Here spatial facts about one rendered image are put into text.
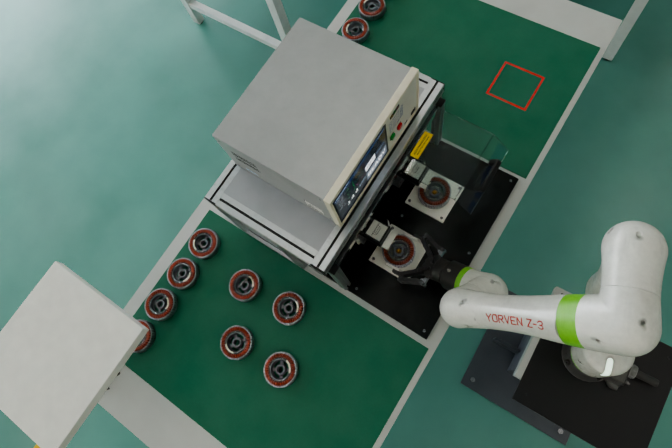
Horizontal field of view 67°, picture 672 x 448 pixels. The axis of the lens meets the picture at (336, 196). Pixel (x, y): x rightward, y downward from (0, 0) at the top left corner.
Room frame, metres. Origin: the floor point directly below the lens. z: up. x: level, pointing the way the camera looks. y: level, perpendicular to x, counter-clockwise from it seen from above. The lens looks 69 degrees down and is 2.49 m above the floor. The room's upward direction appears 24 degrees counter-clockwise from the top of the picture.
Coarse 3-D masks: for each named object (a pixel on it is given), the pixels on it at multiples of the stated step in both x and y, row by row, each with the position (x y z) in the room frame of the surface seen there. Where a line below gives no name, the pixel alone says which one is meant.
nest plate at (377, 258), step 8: (392, 224) 0.49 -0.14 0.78; (400, 232) 0.45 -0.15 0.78; (376, 248) 0.43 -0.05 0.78; (392, 248) 0.41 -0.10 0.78; (416, 248) 0.38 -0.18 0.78; (376, 256) 0.41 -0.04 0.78; (416, 256) 0.35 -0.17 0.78; (376, 264) 0.38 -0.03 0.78; (384, 264) 0.37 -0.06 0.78; (416, 264) 0.33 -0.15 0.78; (392, 272) 0.33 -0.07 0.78
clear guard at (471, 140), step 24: (432, 120) 0.66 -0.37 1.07; (456, 120) 0.63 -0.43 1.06; (432, 144) 0.59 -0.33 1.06; (456, 144) 0.55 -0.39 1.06; (480, 144) 0.52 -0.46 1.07; (408, 168) 0.55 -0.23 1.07; (432, 168) 0.52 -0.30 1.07; (456, 168) 0.48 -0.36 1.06; (480, 168) 0.46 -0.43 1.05; (456, 192) 0.42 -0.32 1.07; (480, 192) 0.40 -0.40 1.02
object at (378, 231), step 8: (368, 224) 0.49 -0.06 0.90; (376, 224) 0.47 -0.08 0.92; (384, 224) 0.46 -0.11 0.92; (368, 232) 0.46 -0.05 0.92; (376, 232) 0.45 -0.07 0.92; (384, 232) 0.43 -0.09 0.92; (392, 232) 0.44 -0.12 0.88; (376, 240) 0.42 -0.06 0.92; (384, 240) 0.42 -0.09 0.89; (392, 240) 0.41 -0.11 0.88; (384, 248) 0.40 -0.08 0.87
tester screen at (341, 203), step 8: (384, 136) 0.59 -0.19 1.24; (376, 144) 0.57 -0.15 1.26; (384, 144) 0.59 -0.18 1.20; (368, 152) 0.55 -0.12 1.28; (368, 160) 0.54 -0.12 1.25; (360, 168) 0.52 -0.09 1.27; (368, 168) 0.54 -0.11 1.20; (352, 176) 0.50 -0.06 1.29; (360, 176) 0.52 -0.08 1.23; (352, 184) 0.50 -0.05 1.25; (360, 184) 0.51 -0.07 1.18; (344, 192) 0.48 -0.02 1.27; (352, 192) 0.49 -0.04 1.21; (360, 192) 0.51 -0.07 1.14; (336, 200) 0.46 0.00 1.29; (344, 200) 0.47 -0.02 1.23; (352, 200) 0.49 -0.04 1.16; (344, 208) 0.47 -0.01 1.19; (344, 216) 0.46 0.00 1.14
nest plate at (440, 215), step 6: (414, 192) 0.56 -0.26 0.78; (426, 192) 0.54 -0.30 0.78; (408, 198) 0.55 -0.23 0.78; (414, 198) 0.54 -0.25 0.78; (432, 198) 0.52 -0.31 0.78; (450, 198) 0.49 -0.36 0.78; (408, 204) 0.53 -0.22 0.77; (414, 204) 0.52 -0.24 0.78; (420, 204) 0.51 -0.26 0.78; (450, 204) 0.47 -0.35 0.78; (420, 210) 0.49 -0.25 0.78; (426, 210) 0.48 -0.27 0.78; (432, 210) 0.48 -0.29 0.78; (438, 210) 0.47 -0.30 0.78; (444, 210) 0.46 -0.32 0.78; (450, 210) 0.45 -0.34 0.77; (432, 216) 0.46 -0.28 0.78; (438, 216) 0.45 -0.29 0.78; (444, 216) 0.44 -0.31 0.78
